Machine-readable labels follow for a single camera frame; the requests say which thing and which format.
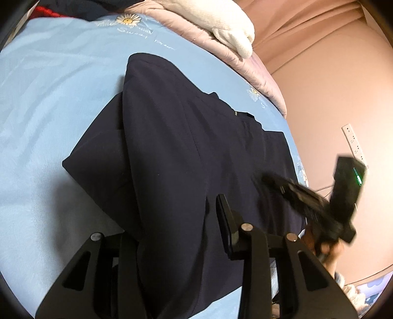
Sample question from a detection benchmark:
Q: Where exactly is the light blue floral bedsheet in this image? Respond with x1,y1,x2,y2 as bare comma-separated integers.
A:
1,15,307,315

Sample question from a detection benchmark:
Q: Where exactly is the pink quilted comforter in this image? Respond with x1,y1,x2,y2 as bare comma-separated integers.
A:
124,1,287,117

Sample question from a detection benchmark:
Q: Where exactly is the navy and red garment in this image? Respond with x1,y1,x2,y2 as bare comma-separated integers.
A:
31,0,133,21

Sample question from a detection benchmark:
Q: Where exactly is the white fluffy blanket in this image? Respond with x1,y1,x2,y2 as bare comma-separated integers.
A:
159,0,255,58

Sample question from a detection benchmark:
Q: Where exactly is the person right hand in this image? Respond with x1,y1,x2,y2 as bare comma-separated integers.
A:
301,223,344,277

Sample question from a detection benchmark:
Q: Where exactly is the dark navy coat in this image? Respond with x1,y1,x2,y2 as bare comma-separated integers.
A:
63,54,306,318

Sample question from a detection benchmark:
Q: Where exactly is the pink curtain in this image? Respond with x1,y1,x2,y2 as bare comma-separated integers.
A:
236,0,369,75

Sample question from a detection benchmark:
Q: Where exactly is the white power strip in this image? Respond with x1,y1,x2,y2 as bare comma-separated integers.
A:
342,124,366,165

